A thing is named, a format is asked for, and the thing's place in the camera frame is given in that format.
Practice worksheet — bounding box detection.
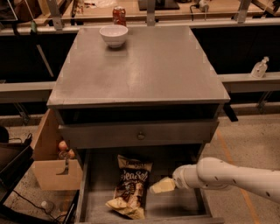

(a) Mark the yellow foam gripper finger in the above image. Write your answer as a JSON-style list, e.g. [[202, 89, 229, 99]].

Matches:
[[150, 177, 176, 193]]

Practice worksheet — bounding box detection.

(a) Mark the brown chip bag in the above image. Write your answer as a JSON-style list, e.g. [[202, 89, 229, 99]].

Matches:
[[106, 155, 153, 220]]

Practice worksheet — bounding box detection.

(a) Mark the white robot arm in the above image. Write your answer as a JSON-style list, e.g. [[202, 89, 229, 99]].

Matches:
[[150, 157, 280, 203]]

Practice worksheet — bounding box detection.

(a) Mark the grey open middle drawer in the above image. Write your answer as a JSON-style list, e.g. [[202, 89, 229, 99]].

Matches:
[[75, 145, 224, 224]]

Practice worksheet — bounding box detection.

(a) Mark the grey top drawer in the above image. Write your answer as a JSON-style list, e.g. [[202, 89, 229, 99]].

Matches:
[[59, 119, 219, 149]]

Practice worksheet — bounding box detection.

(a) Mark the grey wooden drawer cabinet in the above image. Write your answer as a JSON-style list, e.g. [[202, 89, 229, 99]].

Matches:
[[46, 25, 231, 165]]

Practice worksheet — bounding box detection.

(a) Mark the red apple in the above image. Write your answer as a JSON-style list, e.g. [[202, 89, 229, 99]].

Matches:
[[58, 141, 68, 151]]

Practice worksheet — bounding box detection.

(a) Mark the clear plastic bottle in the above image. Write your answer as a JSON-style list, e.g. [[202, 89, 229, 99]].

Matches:
[[41, 200, 55, 214]]

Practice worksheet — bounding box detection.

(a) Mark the cardboard box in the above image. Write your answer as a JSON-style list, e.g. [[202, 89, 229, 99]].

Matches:
[[31, 109, 83, 191]]

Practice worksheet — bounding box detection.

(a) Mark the white ceramic bowl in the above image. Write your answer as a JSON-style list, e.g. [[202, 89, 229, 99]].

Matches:
[[100, 24, 129, 48]]

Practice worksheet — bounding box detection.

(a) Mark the red soda can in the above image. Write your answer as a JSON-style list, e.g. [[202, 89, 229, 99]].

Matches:
[[112, 6, 126, 26]]

